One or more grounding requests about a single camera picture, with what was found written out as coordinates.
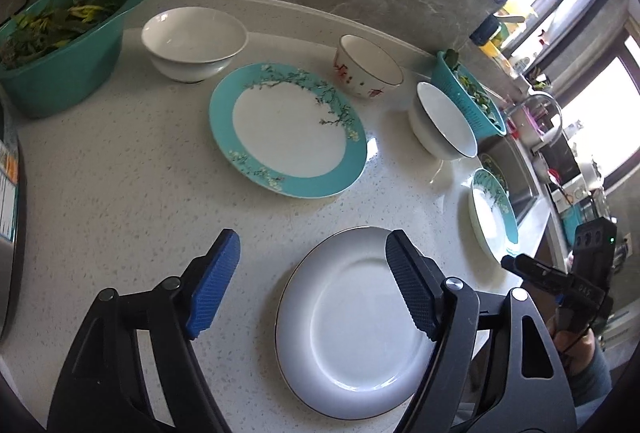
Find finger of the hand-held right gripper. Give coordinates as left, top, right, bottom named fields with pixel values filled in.
left=501, top=253, right=576, bottom=301

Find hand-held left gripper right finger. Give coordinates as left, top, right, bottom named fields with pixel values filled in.
left=385, top=229, right=581, bottom=433

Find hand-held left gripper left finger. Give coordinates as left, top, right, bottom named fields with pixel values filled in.
left=47, top=228, right=242, bottom=433

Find small teal floral plate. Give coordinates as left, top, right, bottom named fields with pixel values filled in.
left=469, top=168, right=520, bottom=259

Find white plate with dark rim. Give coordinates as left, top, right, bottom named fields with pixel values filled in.
left=275, top=226, right=451, bottom=418

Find large teal floral plate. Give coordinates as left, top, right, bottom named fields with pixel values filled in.
left=208, top=62, right=368, bottom=200

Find white ceramic bowl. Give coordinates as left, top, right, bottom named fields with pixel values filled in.
left=407, top=82, right=480, bottom=161
left=141, top=6, right=249, bottom=84

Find person's right forearm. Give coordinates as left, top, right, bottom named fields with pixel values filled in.
left=570, top=338, right=615, bottom=414

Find person's right hand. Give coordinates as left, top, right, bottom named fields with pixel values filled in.
left=547, top=313, right=597, bottom=370

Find steel kitchen sink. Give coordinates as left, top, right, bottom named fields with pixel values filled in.
left=477, top=133, right=553, bottom=226

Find chrome faucet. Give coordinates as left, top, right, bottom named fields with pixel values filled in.
left=510, top=92, right=564, bottom=150

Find leafy greens in colander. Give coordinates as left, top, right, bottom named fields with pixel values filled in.
left=444, top=48, right=503, bottom=124

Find window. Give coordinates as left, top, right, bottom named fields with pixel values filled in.
left=500, top=0, right=640, bottom=194

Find teal plastic colander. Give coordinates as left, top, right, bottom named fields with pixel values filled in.
left=431, top=50, right=507, bottom=138

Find red floral small bowl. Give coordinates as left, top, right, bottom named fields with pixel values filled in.
left=333, top=34, right=404, bottom=99

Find steel appliance with label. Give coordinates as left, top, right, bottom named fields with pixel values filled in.
left=0, top=93, right=26, bottom=344

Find dark jar with yellow contents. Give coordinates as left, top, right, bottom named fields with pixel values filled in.
left=471, top=19, right=504, bottom=50

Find leafy greens in basin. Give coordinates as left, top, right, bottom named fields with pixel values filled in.
left=0, top=0, right=123, bottom=66

